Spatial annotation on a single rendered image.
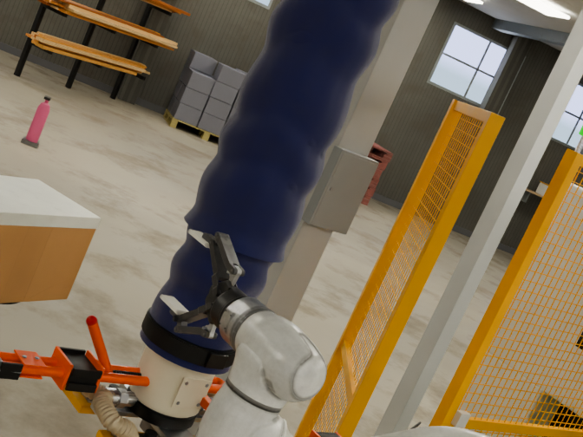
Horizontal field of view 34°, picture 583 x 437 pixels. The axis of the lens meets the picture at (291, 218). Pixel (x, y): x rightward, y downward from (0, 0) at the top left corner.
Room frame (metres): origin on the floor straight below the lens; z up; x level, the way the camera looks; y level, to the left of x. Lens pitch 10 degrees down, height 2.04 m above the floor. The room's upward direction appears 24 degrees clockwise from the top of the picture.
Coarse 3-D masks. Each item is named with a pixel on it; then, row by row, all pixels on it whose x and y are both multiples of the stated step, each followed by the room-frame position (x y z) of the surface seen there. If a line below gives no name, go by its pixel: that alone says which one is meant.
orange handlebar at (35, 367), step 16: (0, 352) 1.77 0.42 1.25; (16, 352) 1.80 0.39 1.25; (32, 352) 1.83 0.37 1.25; (32, 368) 1.78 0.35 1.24; (48, 368) 1.80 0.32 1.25; (112, 368) 1.94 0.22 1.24; (128, 368) 1.98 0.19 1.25; (128, 384) 1.93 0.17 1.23; (144, 384) 1.96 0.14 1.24; (208, 400) 1.99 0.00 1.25
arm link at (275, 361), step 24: (264, 312) 1.49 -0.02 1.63; (240, 336) 1.46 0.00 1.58; (264, 336) 1.42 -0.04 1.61; (288, 336) 1.42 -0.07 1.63; (240, 360) 1.43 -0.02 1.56; (264, 360) 1.40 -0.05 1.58; (288, 360) 1.38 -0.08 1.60; (312, 360) 1.39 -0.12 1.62; (240, 384) 1.41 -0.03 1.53; (264, 384) 1.40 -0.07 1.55; (288, 384) 1.37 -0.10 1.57; (312, 384) 1.39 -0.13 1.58; (264, 408) 1.41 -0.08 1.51
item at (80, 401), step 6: (114, 384) 2.07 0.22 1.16; (66, 390) 2.02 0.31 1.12; (72, 396) 2.00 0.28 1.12; (78, 396) 2.00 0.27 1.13; (84, 396) 2.01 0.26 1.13; (72, 402) 1.99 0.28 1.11; (78, 402) 1.97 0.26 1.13; (84, 402) 1.98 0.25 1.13; (90, 402) 1.99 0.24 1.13; (78, 408) 1.97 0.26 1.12; (84, 408) 1.97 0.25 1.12; (90, 408) 1.98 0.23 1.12
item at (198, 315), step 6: (204, 306) 1.59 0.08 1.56; (210, 306) 1.58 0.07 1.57; (186, 312) 1.63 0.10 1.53; (192, 312) 1.62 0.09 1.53; (198, 312) 1.60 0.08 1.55; (204, 312) 1.59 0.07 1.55; (174, 318) 1.64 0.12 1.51; (180, 318) 1.64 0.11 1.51; (186, 318) 1.63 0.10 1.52; (192, 318) 1.63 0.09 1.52; (198, 318) 1.63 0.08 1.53
